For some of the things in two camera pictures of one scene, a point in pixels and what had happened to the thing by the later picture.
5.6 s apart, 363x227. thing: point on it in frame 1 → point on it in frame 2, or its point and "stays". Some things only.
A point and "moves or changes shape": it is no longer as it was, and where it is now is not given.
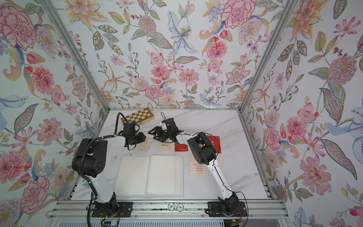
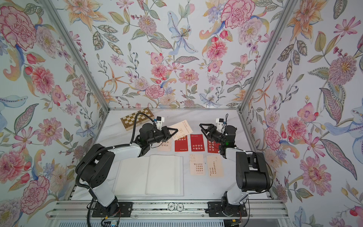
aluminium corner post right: [290, 6] stays
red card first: [181, 147] stays
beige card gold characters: [145, 146] moves or changes shape
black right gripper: [157, 129] → [213, 131]
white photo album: [156, 175] stays
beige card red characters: [162, 146] stays
